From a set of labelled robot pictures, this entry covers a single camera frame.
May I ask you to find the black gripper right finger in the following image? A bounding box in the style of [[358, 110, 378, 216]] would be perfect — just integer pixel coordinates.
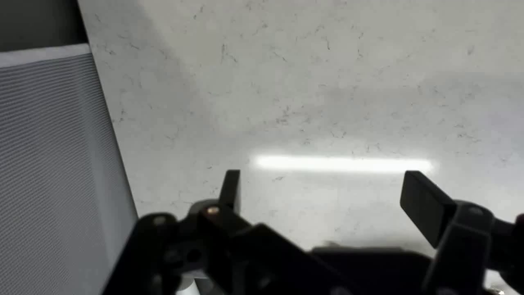
[[399, 170, 524, 295]]

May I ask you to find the grey perforated panel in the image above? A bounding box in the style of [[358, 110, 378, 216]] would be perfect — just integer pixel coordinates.
[[0, 44, 137, 295]]

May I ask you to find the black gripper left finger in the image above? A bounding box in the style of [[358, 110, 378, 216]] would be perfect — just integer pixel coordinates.
[[103, 170, 350, 295]]

